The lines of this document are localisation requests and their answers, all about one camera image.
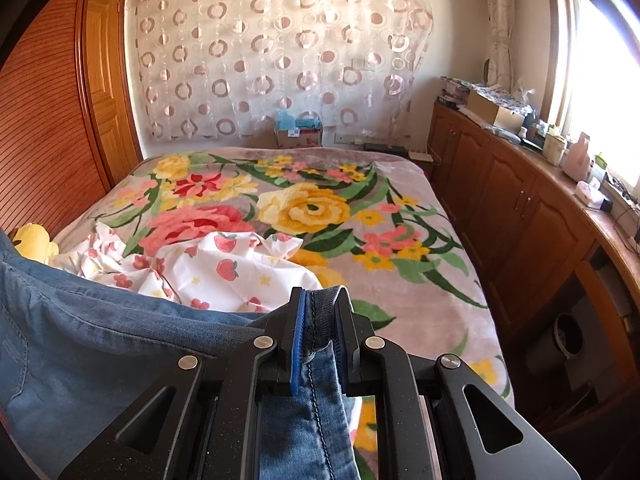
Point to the blue denim pants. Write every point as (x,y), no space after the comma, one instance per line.
(100,360)

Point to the pink plastic bottle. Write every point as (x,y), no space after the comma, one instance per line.
(577,157)

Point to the flat black box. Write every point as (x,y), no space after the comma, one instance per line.
(385,148)

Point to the long wooden cabinet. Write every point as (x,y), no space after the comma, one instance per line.
(525,220)

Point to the small cardboard box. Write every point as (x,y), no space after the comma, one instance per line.
(297,137)

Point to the wall socket strip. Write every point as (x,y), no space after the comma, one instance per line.
(357,137)

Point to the wooden framed window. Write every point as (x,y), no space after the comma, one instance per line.
(600,60)

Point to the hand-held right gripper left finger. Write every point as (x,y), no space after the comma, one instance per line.
(298,340)

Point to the yellow plush toy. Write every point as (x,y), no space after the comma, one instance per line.
(32,242)

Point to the floral plush blanket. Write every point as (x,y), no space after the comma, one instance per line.
(310,205)

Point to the sheer circle pattern curtain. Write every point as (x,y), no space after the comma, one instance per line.
(250,60)

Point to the cardboard box with patterned paper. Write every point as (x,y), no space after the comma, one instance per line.
(492,110)

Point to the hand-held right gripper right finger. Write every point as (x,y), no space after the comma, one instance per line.
(352,342)

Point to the white ceramic jar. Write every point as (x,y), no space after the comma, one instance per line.
(554,146)

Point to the white tissue pack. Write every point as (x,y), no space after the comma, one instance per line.
(587,194)

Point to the stack of small boxes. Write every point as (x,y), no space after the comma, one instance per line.
(452,92)

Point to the beige patterned window curtain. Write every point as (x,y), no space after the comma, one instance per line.
(500,25)

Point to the wooden louvred wardrobe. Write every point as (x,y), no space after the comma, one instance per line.
(45,135)

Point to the white strawberry print sheet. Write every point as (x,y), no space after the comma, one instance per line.
(225,270)

